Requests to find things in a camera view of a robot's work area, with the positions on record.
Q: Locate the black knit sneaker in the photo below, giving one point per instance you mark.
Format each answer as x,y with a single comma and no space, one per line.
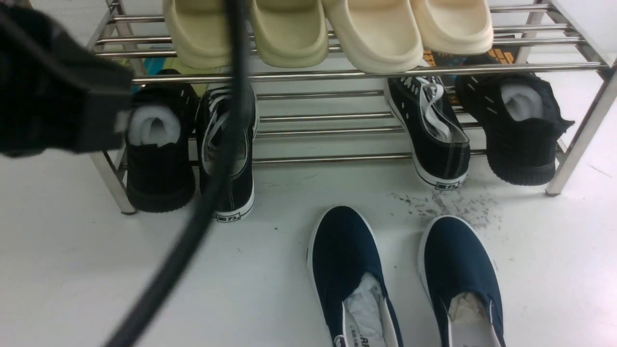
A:
159,175
522,123

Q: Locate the cream slide sandal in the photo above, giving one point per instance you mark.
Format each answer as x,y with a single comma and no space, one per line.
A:
460,27
377,36

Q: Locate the cream slide sandal left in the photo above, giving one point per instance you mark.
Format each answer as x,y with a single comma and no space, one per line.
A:
377,36

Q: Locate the green slide sandal right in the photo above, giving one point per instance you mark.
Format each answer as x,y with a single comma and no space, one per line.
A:
290,33

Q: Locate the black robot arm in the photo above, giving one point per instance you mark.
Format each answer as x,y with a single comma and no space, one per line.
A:
54,93

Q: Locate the green slide sandal left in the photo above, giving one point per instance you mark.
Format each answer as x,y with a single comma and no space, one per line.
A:
198,30

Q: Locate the black knit sneaker left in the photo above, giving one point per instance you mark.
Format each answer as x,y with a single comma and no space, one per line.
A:
159,175

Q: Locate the black canvas sneaker right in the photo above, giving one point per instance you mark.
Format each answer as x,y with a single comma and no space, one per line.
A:
440,148

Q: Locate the black knit sneaker right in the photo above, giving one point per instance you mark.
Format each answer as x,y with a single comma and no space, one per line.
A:
522,123

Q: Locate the green slide sandal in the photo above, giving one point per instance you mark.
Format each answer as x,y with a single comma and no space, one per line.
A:
290,33
198,30

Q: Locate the black orange book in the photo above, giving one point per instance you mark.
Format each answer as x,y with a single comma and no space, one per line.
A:
504,55

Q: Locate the navy slip-on shoe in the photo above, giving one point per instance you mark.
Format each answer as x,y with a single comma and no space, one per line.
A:
459,279
347,276

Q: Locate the cream slide sandal right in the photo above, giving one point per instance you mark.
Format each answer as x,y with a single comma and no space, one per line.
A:
460,27

